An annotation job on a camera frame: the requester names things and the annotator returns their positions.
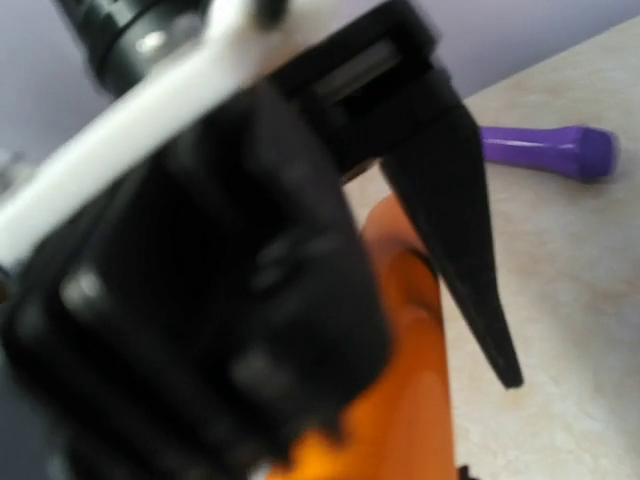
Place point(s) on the purple microphone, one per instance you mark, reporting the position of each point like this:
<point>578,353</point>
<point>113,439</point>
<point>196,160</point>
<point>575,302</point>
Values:
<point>582,153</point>

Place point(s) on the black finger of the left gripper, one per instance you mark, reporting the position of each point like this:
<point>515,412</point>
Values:
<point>439,177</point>

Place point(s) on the orange microphone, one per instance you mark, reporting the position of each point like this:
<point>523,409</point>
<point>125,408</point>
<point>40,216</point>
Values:
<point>402,427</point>

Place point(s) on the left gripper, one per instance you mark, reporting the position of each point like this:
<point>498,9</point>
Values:
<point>175,329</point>

